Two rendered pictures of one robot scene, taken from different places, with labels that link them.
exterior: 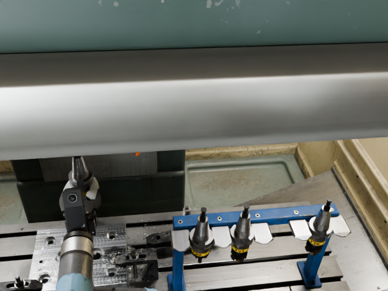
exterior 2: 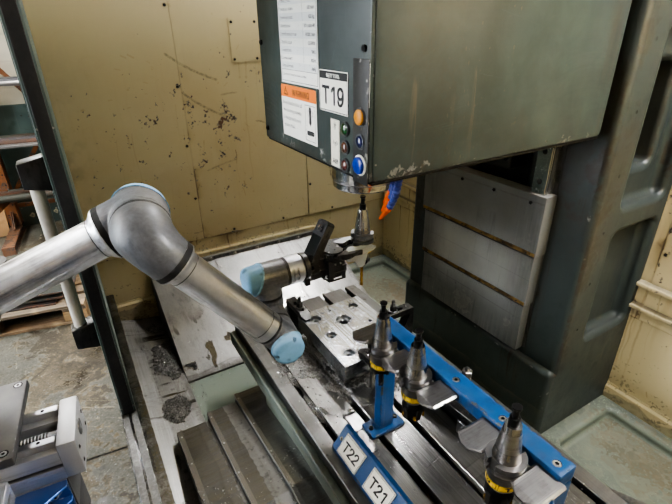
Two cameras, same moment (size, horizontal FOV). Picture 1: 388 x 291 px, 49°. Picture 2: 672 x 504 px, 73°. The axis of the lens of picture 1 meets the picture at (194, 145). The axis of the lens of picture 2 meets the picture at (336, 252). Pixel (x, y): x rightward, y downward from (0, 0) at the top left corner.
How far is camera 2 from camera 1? 0.85 m
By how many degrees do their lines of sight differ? 58
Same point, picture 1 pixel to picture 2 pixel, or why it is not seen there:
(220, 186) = (632, 465)
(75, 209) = (316, 238)
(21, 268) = not seen: hidden behind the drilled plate
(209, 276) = (419, 450)
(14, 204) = not seen: hidden behind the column
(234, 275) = (441, 476)
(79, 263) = (272, 264)
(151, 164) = (511, 331)
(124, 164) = (486, 312)
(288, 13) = not seen: outside the picture
